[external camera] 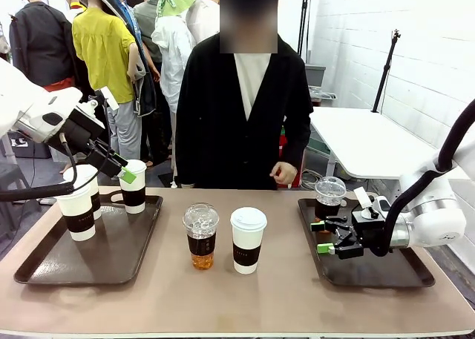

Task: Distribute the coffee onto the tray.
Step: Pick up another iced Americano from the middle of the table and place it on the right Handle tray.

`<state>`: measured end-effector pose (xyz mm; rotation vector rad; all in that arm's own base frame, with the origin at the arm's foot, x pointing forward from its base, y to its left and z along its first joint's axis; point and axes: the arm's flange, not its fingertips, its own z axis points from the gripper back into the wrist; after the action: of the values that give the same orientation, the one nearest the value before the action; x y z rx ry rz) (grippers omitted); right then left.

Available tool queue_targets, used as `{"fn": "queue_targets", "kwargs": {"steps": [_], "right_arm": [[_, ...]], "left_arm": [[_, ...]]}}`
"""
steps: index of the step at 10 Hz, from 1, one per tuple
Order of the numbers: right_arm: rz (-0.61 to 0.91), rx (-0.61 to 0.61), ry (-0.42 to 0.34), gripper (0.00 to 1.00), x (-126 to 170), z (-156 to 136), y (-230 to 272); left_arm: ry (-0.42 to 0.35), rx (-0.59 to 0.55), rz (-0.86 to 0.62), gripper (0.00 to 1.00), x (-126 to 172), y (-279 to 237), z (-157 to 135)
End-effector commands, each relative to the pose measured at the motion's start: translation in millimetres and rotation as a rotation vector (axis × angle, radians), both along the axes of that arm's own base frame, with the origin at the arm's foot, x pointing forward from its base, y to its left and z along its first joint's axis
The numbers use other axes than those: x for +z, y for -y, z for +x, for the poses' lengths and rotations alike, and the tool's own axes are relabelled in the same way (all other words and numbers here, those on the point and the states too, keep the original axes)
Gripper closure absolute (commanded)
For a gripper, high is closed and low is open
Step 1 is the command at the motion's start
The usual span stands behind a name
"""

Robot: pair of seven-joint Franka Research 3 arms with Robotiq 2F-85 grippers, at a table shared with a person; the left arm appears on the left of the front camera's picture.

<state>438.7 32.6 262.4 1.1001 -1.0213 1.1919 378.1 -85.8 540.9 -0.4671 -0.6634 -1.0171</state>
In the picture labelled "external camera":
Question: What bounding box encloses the thick black cable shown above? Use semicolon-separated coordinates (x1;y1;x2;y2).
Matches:
0;133;101;203

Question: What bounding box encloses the person in black cardigan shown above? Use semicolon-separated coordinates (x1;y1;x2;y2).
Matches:
174;0;315;191

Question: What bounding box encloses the white cable bundle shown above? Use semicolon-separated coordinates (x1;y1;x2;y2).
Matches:
299;168;324;191

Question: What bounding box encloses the grey plastic crate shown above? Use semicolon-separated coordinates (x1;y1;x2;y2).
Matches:
304;64;327;90

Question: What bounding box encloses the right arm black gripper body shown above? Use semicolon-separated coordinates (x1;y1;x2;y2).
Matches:
350;208;390;253

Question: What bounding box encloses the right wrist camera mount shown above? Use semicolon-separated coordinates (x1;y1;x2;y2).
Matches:
353;185;391;220

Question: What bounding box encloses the black tripod stand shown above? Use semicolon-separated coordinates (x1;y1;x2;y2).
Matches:
372;29;402;113

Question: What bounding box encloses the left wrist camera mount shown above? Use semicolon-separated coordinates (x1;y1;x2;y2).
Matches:
87;86;120;113

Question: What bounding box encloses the dark brown serving tray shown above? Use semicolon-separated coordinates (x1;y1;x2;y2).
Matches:
297;197;436;289
13;194;164;286

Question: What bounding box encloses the person right forearm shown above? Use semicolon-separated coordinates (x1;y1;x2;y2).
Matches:
174;112;197;188

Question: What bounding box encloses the black equipment case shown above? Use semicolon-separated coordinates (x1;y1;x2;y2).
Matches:
7;131;51;160

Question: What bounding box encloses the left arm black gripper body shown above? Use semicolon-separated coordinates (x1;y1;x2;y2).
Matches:
47;108;107;157

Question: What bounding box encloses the mannequin in white shirt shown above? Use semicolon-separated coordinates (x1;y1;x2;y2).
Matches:
185;0;222;45

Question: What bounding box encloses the black light stand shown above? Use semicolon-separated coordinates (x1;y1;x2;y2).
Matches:
296;0;312;58

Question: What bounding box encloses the person in blue shirt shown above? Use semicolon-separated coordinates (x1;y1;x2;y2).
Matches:
105;0;164;165

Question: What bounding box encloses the red garment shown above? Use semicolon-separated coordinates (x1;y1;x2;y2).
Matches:
43;77;77;93

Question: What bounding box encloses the person left hand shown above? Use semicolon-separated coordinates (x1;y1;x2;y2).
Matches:
269;161;298;186

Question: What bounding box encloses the clear iced tea cup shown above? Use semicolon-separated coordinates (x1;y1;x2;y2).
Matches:
182;203;220;271
314;176;347;235

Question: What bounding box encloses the green storage box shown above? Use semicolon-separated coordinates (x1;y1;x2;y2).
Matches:
307;127;332;159

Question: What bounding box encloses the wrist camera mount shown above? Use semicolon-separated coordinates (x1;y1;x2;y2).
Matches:
353;185;391;220
87;86;120;113

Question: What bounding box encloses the white desk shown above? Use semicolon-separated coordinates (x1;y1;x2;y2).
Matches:
309;106;472;191

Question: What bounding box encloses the person left forearm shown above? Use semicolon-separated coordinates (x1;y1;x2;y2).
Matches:
281;112;315;173

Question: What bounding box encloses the black corrugated cable hose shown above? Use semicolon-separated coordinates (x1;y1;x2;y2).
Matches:
373;98;475;257

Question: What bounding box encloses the white paper cup black sleeve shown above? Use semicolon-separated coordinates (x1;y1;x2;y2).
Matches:
118;159;148;215
54;185;96;243
62;163;102;221
229;206;268;275

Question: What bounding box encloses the mannequin with red collar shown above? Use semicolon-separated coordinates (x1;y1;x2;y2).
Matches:
62;0;88;23

